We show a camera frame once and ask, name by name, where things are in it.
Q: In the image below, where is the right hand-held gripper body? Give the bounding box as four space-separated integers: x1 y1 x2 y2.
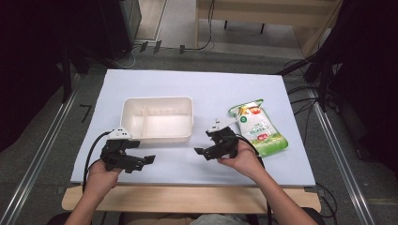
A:
205 117 240 161

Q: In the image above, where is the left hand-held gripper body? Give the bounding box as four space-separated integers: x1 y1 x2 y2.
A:
99 126 145 173

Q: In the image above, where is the white divided plastic box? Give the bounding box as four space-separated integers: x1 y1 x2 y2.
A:
120 96 194 144

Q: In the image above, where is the green and white snack packet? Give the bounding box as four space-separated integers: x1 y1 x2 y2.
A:
227 98 289 158

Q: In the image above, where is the person's left hand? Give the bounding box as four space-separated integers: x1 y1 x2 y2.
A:
85 158 124 190

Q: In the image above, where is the person's right hand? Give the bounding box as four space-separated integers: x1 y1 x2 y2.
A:
217 140 268 182

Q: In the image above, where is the light wooden table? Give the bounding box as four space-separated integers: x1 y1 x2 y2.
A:
61 184 322 215

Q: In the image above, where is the white table board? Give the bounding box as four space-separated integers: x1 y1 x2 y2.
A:
69 68 316 188

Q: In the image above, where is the person's grey clothing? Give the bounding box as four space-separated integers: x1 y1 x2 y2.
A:
191 213 252 225

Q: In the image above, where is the dark cabinet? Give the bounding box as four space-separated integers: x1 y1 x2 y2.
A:
98 0 143 61

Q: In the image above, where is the light wooden bench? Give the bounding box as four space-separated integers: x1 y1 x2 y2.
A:
195 0 344 59

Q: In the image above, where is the black curtain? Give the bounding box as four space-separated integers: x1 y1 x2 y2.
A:
315 0 398 176

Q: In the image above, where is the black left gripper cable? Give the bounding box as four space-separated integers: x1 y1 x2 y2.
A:
82 130 112 193

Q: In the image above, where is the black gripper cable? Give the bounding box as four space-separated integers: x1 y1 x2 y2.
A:
234 133 272 225
82 130 112 193

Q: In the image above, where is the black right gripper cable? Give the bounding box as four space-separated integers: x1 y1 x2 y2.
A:
234 133 272 225

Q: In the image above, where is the metal floor rail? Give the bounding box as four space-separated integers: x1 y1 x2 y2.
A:
0 74 83 225
308 88 376 225

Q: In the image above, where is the white floor cable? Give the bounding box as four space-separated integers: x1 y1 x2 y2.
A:
111 45 143 69

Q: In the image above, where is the bundle of black floor cables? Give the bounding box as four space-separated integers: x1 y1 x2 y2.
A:
283 59 320 144

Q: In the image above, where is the black floor cable with plug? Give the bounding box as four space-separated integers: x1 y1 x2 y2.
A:
178 0 217 55

